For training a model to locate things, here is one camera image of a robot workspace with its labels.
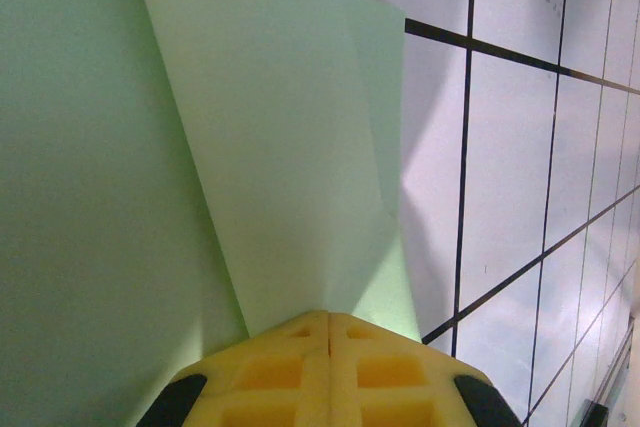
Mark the light green cloth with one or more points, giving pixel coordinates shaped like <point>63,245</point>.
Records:
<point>100,147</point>

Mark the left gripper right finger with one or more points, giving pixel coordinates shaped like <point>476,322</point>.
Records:
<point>400,377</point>

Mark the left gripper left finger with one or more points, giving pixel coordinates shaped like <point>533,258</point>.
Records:
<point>260,377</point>

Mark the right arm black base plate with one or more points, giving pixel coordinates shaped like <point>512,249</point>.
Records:
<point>595,414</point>

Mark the long aluminium base rail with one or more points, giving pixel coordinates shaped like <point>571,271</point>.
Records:
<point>617,372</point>

